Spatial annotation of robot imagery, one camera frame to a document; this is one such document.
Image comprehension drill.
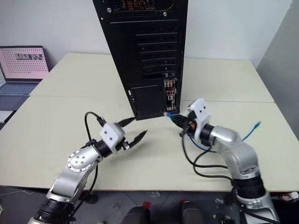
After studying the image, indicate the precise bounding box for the dark rounded shape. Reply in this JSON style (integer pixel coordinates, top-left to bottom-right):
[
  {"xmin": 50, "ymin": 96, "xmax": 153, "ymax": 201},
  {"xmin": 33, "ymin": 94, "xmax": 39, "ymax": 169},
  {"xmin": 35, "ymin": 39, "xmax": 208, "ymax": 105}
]
[
  {"xmin": 127, "ymin": 201, "xmax": 153, "ymax": 224},
  {"xmin": 179, "ymin": 200, "xmax": 206, "ymax": 224}
]

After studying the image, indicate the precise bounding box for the black computer tower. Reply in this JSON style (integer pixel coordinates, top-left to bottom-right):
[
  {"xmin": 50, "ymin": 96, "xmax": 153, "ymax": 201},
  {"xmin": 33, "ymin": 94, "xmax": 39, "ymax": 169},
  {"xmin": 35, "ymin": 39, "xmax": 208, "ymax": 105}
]
[{"xmin": 93, "ymin": 0, "xmax": 189, "ymax": 121}]

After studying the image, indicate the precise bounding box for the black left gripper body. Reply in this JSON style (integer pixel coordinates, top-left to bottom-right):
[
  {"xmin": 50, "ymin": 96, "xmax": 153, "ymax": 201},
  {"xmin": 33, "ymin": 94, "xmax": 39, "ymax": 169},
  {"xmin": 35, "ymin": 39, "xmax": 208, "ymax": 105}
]
[{"xmin": 115, "ymin": 137, "xmax": 131, "ymax": 152}]

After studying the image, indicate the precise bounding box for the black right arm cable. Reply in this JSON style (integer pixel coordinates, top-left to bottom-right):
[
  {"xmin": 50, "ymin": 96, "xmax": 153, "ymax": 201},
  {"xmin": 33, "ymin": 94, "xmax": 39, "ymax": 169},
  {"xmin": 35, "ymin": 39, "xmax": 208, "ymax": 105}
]
[{"xmin": 179, "ymin": 132, "xmax": 235, "ymax": 182}]

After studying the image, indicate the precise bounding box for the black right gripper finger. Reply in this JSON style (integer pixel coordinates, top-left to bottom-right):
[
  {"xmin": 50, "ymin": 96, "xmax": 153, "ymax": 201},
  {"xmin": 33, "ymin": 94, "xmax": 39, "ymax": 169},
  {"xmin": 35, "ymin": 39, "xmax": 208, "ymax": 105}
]
[
  {"xmin": 171, "ymin": 118, "xmax": 189, "ymax": 129},
  {"xmin": 170, "ymin": 113, "xmax": 189, "ymax": 121}
]

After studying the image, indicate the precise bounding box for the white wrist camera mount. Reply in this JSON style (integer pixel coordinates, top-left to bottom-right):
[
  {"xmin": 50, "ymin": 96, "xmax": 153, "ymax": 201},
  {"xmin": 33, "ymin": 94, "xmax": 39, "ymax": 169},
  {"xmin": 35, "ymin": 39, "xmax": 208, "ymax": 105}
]
[
  {"xmin": 187, "ymin": 98, "xmax": 212, "ymax": 143},
  {"xmin": 99, "ymin": 123, "xmax": 126, "ymax": 154}
]

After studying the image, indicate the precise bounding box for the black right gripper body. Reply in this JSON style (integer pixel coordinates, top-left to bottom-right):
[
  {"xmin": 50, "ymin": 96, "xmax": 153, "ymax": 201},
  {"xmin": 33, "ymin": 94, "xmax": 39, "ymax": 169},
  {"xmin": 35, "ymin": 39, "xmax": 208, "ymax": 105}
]
[{"xmin": 178, "ymin": 109, "xmax": 199, "ymax": 139}]

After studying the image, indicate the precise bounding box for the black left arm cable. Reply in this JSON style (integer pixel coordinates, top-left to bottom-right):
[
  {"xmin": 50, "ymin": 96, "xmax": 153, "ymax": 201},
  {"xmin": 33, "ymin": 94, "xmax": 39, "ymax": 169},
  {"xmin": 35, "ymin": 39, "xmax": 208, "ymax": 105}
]
[{"xmin": 62, "ymin": 112, "xmax": 106, "ymax": 221}]

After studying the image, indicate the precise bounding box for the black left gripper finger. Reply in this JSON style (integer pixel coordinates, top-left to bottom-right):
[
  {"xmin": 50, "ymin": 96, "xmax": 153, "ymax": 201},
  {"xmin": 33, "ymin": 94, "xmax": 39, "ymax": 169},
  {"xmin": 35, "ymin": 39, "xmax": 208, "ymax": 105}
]
[
  {"xmin": 116, "ymin": 117, "xmax": 136, "ymax": 129},
  {"xmin": 128, "ymin": 130, "xmax": 149, "ymax": 148}
]

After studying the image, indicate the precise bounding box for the blue ethernet cable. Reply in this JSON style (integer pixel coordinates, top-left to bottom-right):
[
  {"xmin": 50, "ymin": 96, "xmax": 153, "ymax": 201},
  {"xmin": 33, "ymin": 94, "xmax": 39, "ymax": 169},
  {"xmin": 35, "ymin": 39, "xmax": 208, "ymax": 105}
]
[{"xmin": 163, "ymin": 111, "xmax": 262, "ymax": 154}]

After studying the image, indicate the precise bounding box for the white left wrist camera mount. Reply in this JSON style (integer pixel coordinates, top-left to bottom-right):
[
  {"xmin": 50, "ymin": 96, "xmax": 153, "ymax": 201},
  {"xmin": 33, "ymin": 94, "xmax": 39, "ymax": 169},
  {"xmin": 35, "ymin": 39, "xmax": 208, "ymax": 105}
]
[{"xmin": 99, "ymin": 123, "xmax": 126, "ymax": 154}]

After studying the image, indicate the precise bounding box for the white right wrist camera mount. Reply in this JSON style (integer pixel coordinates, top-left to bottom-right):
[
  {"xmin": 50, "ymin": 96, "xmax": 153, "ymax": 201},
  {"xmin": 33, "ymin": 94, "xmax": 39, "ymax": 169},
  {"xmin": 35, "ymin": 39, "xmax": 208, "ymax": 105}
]
[{"xmin": 187, "ymin": 98, "xmax": 212, "ymax": 143}]

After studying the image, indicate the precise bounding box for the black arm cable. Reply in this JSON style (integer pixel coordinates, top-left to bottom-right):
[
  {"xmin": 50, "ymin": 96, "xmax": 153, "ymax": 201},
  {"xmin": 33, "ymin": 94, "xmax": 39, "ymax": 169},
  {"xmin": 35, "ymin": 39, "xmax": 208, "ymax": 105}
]
[
  {"xmin": 179, "ymin": 132, "xmax": 235, "ymax": 182},
  {"xmin": 62, "ymin": 112, "xmax": 106, "ymax": 221}
]

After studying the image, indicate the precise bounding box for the open grey laptop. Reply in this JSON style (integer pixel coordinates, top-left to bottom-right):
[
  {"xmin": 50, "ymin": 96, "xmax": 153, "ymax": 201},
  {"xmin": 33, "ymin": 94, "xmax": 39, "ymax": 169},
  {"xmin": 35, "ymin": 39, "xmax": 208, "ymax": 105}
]
[{"xmin": 0, "ymin": 45, "xmax": 50, "ymax": 97}]

